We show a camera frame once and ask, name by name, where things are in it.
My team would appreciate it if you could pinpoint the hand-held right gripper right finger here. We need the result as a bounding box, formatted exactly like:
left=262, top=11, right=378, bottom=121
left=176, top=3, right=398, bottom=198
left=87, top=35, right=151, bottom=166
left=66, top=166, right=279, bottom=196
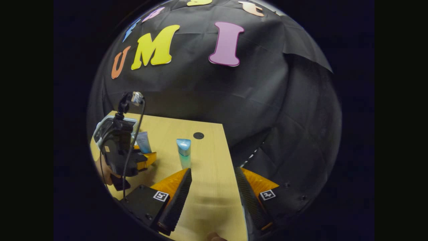
left=234, top=166, right=308, bottom=232

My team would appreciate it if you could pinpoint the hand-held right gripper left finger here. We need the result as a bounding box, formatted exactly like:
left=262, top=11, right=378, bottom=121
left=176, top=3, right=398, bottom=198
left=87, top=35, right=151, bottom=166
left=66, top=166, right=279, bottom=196
left=120, top=168, right=193, bottom=236

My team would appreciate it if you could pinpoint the translucent pale blue tube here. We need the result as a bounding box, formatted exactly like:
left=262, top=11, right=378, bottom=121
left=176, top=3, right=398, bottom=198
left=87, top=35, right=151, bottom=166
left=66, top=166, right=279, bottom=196
left=136, top=132, right=152, bottom=154

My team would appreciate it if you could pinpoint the teal blue tube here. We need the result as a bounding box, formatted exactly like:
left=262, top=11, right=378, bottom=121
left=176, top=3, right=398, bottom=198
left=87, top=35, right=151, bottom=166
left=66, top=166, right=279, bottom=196
left=176, top=139, right=192, bottom=169

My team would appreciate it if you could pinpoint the black backdrop cloth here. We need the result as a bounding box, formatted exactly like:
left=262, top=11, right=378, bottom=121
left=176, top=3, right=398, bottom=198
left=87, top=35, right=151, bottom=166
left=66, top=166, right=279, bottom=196
left=88, top=0, right=342, bottom=215

